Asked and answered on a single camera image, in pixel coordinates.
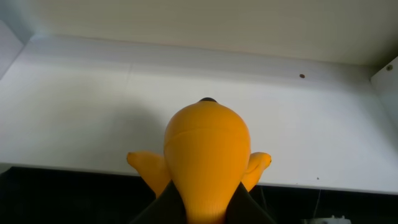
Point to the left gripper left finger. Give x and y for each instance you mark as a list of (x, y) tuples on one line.
[(168, 207)]

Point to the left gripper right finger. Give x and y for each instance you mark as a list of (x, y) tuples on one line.
[(244, 208)]

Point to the yellow rubber duck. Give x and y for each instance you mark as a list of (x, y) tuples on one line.
[(206, 155)]

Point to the white shelf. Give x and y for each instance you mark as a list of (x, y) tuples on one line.
[(77, 109)]

